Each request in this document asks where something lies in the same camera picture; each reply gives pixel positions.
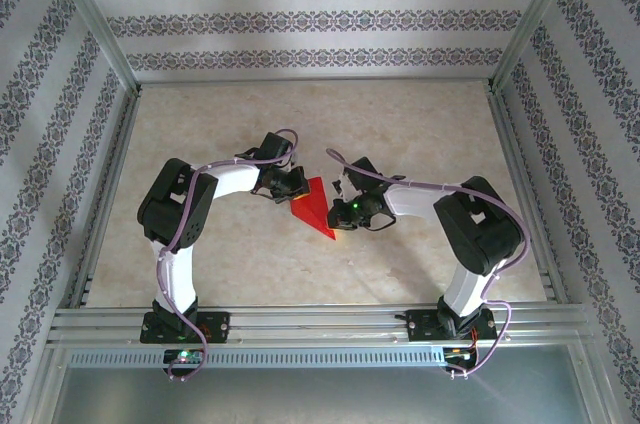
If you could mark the aluminium right side rail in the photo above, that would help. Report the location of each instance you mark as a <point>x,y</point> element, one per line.
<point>525,169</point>

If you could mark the aluminium frame post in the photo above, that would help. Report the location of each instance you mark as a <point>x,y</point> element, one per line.
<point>535,14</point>
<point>95,14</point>

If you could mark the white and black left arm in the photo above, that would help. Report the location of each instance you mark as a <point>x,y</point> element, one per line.
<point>175,204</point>

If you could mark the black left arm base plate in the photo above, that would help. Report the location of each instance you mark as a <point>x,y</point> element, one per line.
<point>215,326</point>

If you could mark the controller board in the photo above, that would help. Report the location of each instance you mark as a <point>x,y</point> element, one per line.
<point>460,354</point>
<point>184,356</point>

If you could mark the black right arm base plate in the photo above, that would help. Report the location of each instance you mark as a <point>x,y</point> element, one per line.
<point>422,326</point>

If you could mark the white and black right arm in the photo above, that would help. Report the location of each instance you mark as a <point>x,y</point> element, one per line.
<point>475,229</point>

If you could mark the aluminium mounting rail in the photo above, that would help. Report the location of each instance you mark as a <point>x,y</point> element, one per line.
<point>320,324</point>

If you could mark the grey metal panel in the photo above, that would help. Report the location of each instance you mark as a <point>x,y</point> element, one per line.
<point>320,399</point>

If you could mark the aluminium right frame post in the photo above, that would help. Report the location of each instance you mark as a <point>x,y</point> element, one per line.
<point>535,14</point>

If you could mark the aluminium rear rail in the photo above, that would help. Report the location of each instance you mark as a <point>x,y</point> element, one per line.
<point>315,81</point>

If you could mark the right controller board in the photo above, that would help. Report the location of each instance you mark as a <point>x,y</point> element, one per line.
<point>460,354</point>

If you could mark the aluminium left frame post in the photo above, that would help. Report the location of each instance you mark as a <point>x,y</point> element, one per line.
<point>95,14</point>

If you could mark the left controller board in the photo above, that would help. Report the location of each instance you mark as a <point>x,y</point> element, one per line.
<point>184,356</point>

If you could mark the aluminium left side rail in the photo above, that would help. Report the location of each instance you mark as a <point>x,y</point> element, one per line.
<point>107,204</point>

